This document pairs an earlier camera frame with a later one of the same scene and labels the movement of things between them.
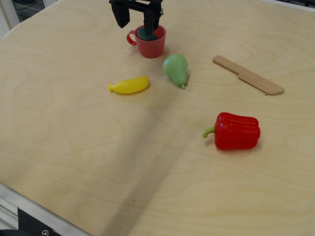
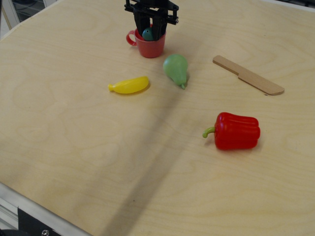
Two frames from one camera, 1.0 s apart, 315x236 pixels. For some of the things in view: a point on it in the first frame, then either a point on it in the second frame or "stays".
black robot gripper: [152, 12] to [166, 11]
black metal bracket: [29, 225] stays
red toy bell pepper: [233, 132] stays
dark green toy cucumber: [142, 35] stays
